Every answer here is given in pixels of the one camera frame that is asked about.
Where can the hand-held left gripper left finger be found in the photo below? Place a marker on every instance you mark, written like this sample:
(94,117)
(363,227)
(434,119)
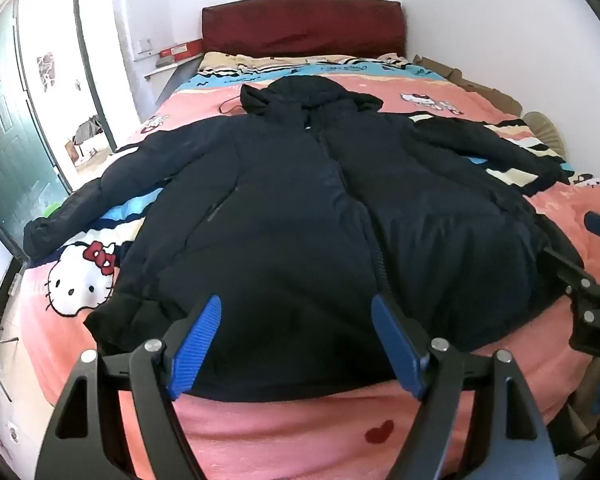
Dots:
(200,330)

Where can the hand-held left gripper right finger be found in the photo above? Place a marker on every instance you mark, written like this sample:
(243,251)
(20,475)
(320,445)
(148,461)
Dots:
(392,335)

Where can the dark navy puffer jacket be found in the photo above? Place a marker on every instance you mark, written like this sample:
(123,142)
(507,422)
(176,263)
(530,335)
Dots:
(280,210)

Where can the woven straw fan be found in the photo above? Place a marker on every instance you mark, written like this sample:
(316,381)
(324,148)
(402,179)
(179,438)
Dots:
(545,130)

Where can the pink cartoon cat blanket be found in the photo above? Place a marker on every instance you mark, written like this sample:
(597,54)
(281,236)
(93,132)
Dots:
(280,440)

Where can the brown cardboard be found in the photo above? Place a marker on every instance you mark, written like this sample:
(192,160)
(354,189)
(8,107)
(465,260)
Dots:
(480,87)

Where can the dark cloth pile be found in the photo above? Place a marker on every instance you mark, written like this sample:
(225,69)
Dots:
(87,129)

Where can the green door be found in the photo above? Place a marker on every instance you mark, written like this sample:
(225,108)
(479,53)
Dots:
(10,150)

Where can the red box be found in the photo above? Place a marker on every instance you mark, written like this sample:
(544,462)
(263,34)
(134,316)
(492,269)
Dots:
(180,51)

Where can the paper cutout window sticker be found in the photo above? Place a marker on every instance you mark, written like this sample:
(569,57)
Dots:
(46,70)

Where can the dark red headboard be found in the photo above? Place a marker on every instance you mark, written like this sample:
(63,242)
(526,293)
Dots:
(305,25)

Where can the white wall shelf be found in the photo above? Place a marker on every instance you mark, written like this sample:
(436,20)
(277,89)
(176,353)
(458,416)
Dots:
(167,71)

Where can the white wall switch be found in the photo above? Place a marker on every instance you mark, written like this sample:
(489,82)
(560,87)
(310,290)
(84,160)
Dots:
(145,46)

